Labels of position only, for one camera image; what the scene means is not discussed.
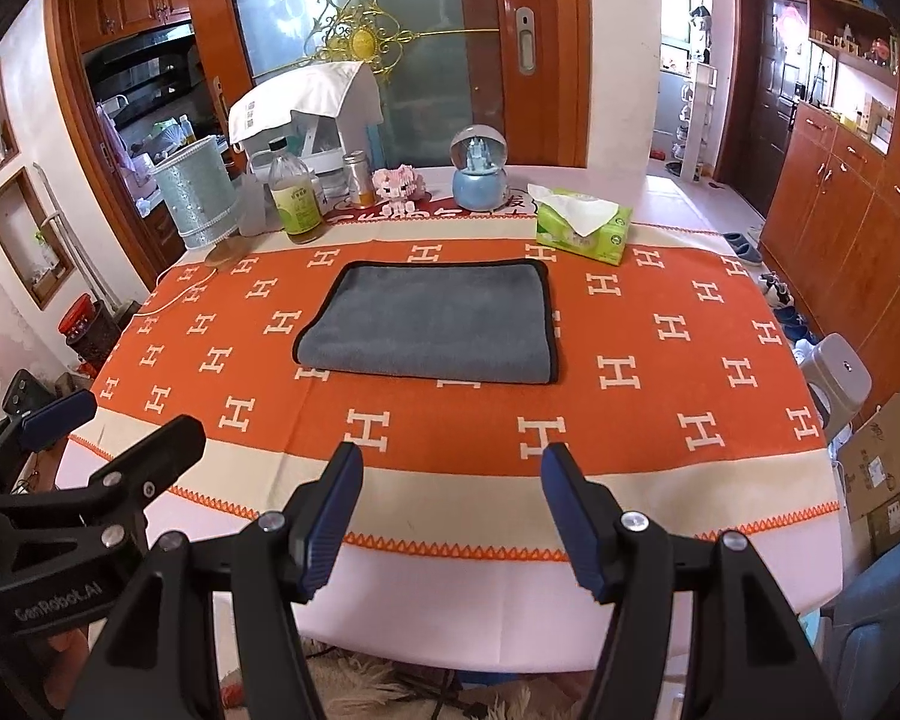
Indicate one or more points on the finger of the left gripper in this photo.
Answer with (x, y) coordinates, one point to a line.
(108, 460)
(63, 415)

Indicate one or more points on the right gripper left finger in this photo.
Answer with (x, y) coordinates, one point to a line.
(155, 657)

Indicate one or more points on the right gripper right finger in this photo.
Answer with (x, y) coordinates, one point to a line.
(749, 656)

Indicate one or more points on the purple and grey towel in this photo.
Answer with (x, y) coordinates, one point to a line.
(488, 322)

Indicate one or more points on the left hand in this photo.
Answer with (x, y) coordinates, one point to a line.
(60, 660)

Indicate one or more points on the red bucket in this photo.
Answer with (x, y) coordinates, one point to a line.
(78, 317)

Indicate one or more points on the cardboard box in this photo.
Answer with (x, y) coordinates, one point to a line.
(869, 470)

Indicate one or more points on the orange H-pattern blanket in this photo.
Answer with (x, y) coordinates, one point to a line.
(675, 387)

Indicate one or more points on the white plastic stool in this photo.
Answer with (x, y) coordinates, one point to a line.
(838, 381)

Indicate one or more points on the yellow liquid glass bottle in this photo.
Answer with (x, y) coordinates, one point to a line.
(293, 191)

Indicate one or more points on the small orange-label jar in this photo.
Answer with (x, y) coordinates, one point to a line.
(359, 179)

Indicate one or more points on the pink toy figure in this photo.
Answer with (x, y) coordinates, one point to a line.
(399, 190)

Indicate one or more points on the white appliance with paper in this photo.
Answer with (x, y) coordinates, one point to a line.
(324, 110)

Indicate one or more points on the blue snow globe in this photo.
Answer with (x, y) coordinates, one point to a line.
(479, 156)

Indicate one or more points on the green tissue box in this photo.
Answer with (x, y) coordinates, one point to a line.
(580, 224)

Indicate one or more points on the glass sliding door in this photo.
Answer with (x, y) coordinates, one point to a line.
(521, 66)

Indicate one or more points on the dark entrance door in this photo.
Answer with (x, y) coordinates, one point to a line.
(767, 79)

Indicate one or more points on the wooden cabinet wall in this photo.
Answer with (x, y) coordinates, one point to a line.
(833, 227)

